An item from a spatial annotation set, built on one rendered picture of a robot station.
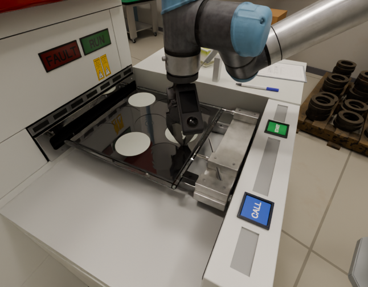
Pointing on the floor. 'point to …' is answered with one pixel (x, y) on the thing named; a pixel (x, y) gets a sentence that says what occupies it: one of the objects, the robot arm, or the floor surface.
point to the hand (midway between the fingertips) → (184, 143)
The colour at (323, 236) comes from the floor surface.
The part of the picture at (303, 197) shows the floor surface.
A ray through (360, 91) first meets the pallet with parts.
